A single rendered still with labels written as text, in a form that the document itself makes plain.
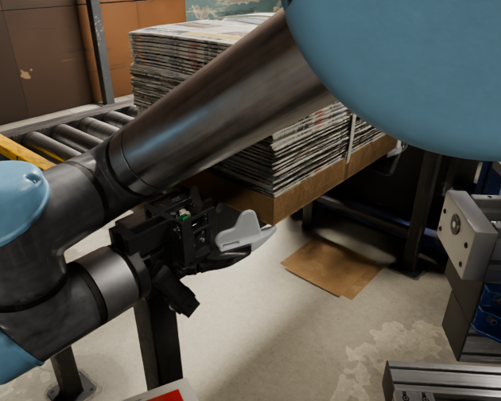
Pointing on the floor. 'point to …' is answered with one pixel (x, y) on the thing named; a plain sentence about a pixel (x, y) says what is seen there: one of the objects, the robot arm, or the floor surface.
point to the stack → (168, 392)
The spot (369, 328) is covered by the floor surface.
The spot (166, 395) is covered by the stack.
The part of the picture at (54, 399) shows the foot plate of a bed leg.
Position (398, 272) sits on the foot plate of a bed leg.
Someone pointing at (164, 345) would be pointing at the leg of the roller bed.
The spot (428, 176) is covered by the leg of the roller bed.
